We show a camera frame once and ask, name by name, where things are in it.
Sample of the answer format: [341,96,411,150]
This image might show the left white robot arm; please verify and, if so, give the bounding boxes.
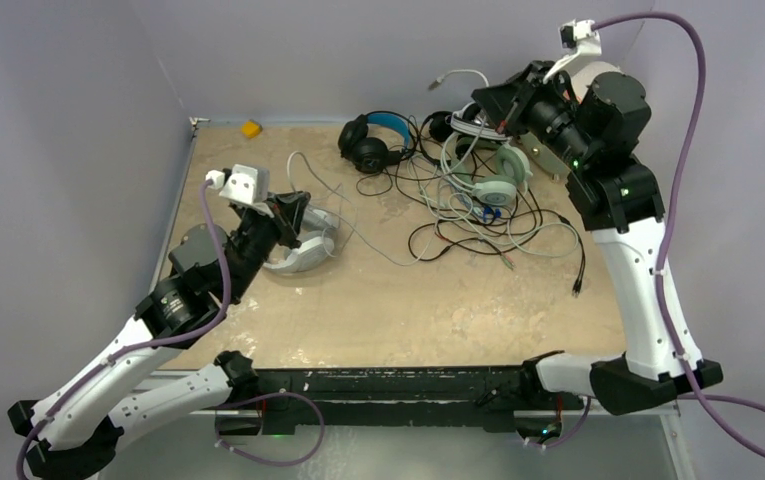
[8,191,310,479]

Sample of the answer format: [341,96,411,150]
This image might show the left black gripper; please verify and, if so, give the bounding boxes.
[227,190,311,301]

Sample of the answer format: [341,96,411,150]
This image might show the black blue headphones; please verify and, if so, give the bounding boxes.
[337,110,417,174]

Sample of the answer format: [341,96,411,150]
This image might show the white grey headphones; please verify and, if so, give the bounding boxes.
[263,206,340,275]

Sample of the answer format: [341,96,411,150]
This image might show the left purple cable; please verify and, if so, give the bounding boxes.
[14,180,327,480]

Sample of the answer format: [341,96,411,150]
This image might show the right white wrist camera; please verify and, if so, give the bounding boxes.
[543,19,602,83]

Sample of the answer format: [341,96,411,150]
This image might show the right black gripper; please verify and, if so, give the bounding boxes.
[474,62,600,170]

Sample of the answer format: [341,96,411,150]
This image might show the white black headphones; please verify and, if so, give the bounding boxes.
[449,102,508,142]

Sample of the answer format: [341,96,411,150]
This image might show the round pastel drawer cabinet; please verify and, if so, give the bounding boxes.
[520,60,622,182]

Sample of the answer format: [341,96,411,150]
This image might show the mint green headphones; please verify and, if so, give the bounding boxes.
[439,133,533,206]

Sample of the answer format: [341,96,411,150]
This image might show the small black on-ear headphones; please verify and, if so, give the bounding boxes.
[417,110,454,166]

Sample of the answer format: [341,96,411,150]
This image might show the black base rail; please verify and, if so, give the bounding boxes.
[150,351,678,439]

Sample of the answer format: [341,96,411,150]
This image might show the small yellow block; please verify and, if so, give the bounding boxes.
[239,120,263,139]

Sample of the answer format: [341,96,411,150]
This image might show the grey white headphone cable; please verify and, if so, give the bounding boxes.
[285,69,493,268]

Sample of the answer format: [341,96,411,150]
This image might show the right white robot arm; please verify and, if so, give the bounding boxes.
[471,61,724,415]

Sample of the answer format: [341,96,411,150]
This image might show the dark brown headphone cable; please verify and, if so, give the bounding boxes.
[408,152,587,298]

